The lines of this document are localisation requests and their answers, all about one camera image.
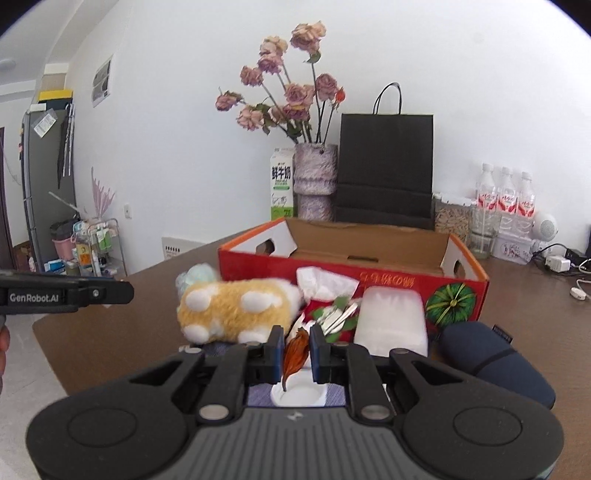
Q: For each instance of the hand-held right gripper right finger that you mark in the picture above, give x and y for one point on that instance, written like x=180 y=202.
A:
x=316 y=354

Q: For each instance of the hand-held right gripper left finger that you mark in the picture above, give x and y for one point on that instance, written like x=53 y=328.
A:
x=278 y=353

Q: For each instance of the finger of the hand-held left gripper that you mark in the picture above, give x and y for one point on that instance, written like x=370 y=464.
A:
x=108 y=293

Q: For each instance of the orange dried leaf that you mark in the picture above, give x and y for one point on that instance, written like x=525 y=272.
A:
x=295 y=353

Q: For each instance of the red festive flower decoration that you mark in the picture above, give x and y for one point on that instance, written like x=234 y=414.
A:
x=334 y=321

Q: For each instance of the white plastic lid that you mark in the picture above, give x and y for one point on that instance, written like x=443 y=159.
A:
x=300 y=393

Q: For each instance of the yellow white plush toy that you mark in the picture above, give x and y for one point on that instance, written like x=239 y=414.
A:
x=231 y=308

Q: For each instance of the white soft tissue pack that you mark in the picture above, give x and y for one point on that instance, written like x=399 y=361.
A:
x=392 y=318

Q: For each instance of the red cardboard box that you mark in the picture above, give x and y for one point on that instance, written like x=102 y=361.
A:
x=258 y=266

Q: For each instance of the green white plastic ball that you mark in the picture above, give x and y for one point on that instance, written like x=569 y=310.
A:
x=198 y=273

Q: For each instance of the navy fabric pouch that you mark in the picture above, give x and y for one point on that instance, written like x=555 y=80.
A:
x=485 y=355

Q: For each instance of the clear container of seeds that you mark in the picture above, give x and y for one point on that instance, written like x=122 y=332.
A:
x=452 y=221

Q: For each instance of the person's left hand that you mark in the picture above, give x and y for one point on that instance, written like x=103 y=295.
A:
x=3 y=360

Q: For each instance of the pink bucket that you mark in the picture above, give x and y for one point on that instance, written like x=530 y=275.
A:
x=63 y=244

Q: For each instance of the white vent panel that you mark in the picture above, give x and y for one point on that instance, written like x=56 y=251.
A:
x=182 y=247

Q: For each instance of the grey refrigerator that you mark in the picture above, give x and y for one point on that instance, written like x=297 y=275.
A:
x=46 y=184

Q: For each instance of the white green milk carton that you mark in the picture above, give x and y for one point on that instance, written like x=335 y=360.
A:
x=281 y=184

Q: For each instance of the purple textured vase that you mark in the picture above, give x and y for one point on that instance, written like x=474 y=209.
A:
x=316 y=180

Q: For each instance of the yellow box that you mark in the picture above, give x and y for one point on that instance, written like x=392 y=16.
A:
x=55 y=95

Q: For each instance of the clear glass cup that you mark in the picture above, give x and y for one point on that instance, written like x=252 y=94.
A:
x=482 y=240

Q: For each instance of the black paper bag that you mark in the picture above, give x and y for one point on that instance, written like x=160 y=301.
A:
x=385 y=157

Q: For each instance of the white printed tin box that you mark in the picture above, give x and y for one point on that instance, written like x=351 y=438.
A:
x=512 y=247

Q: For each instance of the white charger plug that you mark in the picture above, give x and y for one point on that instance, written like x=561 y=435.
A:
x=557 y=264

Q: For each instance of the dried pink rose bouquet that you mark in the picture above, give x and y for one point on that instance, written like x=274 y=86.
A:
x=295 y=94

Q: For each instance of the white round speaker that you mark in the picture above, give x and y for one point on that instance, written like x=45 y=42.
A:
x=545 y=228

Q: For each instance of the white round puck device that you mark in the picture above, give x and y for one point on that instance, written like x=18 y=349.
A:
x=578 y=293

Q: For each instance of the black power adapter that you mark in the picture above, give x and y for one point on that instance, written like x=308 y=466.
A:
x=575 y=256

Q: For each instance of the white wall outlet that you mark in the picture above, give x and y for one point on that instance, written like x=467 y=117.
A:
x=129 y=211

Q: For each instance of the pink plant wall sticker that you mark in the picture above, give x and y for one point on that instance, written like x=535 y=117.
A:
x=102 y=196

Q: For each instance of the white wall vent grille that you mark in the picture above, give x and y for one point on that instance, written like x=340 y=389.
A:
x=102 y=81

